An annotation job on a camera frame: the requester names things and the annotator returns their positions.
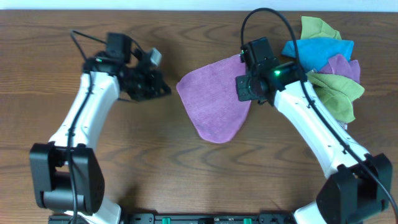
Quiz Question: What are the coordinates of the purple cloth in pile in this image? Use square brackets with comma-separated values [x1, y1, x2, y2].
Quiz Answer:
[319, 54, 361, 84]

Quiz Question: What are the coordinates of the green cloth at back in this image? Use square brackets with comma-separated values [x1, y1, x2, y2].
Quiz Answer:
[301, 16, 341, 40]

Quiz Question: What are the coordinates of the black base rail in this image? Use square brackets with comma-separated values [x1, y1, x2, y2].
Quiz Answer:
[48, 212, 296, 224]

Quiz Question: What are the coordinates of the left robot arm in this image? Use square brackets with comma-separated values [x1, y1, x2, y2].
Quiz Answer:
[29, 56, 170, 223]

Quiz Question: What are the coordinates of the green cloth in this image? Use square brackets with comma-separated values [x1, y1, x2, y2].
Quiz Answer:
[307, 71, 364, 123]
[301, 16, 341, 40]

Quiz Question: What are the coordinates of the blue microfiber cloth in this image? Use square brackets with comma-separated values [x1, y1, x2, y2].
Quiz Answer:
[296, 37, 354, 72]

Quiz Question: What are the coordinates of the green cloth in front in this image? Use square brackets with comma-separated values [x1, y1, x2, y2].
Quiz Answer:
[307, 71, 364, 123]

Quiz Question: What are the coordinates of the purple microfiber cloth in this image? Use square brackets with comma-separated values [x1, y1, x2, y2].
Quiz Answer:
[176, 55, 251, 144]

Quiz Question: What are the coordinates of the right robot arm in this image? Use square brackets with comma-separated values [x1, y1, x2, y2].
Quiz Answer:
[236, 62, 397, 223]

